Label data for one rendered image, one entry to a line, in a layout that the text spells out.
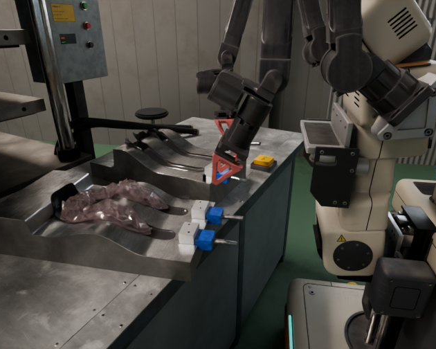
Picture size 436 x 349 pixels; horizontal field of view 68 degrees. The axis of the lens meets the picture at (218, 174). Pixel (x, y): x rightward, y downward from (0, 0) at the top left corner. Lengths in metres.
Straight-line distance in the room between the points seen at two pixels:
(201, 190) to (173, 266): 0.31
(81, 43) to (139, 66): 2.05
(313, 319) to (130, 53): 3.08
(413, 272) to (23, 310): 0.88
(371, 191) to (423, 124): 0.29
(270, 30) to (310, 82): 2.83
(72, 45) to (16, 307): 1.16
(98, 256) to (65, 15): 1.13
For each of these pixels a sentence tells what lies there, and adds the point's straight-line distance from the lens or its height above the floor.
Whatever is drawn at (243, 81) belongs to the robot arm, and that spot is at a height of 1.21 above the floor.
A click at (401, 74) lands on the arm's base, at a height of 1.23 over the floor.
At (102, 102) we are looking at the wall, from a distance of 3.97.
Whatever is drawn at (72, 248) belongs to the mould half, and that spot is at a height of 0.85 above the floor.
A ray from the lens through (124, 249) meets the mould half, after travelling 0.75.
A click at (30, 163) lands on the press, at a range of 1.56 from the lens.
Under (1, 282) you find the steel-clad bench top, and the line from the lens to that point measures 0.88.
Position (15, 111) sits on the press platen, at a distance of 1.44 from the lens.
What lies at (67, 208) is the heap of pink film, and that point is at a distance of 0.91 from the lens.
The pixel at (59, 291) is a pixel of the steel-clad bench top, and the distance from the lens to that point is 0.80.
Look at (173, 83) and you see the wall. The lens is 3.61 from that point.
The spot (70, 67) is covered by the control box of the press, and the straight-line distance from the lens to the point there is 1.65.
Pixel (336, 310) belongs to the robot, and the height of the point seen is 0.28.
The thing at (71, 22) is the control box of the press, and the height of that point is 1.31.
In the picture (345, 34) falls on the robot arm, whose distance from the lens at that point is 0.63.
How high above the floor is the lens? 1.31
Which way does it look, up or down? 25 degrees down
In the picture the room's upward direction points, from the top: straight up
